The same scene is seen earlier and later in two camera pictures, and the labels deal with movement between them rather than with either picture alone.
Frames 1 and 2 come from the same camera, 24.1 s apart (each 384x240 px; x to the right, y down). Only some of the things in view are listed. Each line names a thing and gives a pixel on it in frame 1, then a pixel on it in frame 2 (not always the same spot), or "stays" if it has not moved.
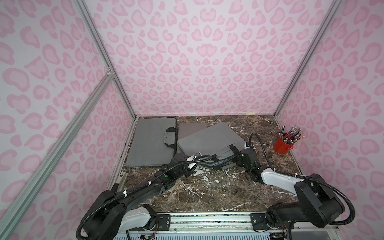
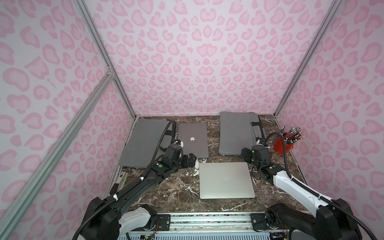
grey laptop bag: x=219 y=145 → x=238 y=130
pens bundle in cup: x=292 y=135 stays
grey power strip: x=121 y=180 stays
